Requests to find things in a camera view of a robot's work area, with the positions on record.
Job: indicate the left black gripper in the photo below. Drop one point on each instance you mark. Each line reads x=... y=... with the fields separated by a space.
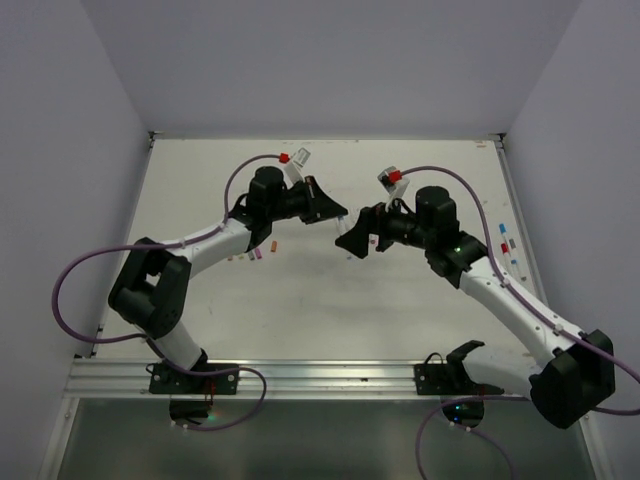
x=317 y=204

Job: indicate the white pen red cap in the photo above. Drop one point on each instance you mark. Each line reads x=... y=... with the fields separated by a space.
x=506 y=253

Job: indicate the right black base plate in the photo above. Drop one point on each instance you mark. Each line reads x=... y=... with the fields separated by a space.
x=443 y=379

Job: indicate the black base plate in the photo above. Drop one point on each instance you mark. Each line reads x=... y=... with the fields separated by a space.
x=208 y=379
x=443 y=379

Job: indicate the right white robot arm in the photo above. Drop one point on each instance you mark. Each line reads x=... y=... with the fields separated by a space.
x=569 y=372

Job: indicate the white pen blue cap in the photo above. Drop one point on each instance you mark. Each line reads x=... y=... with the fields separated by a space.
x=504 y=235

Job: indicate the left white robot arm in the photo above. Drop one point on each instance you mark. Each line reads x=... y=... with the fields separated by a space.
x=151 y=288

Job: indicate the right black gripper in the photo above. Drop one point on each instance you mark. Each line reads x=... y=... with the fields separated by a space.
x=373 y=219

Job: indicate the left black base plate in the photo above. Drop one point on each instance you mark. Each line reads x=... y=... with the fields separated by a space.
x=208 y=379

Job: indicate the aluminium front rail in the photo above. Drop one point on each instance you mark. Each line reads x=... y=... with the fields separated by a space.
x=279 y=379

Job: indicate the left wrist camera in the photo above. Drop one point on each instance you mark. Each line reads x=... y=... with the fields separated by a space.
x=293 y=164

